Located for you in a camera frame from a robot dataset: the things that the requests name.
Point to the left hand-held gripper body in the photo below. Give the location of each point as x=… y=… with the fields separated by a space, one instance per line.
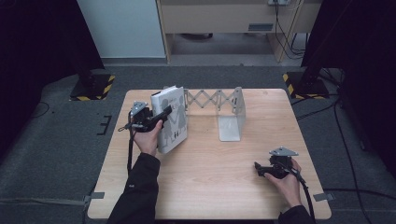
x=141 y=119

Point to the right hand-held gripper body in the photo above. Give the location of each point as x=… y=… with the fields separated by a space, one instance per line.
x=280 y=166

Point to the white hardcover book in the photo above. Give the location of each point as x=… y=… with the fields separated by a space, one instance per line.
x=172 y=124

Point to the expandable metal bookend rack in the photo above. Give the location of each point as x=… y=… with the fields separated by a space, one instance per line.
x=230 y=127

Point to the person's left hand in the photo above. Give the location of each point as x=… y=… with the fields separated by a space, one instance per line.
x=148 y=140

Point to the person's right hand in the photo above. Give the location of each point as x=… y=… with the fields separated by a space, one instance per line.
x=288 y=189

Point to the grey tape strip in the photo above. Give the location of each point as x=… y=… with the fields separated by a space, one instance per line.
x=323 y=197
x=95 y=196

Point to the black stand with striped base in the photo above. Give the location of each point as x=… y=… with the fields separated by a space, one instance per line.
x=306 y=85
x=93 y=88

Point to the white panel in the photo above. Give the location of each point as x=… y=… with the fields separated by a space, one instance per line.
x=124 y=28

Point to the black curtain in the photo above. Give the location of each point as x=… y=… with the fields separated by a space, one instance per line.
x=37 y=62
x=367 y=62

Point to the white power strip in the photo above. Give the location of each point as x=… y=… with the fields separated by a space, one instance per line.
x=278 y=2

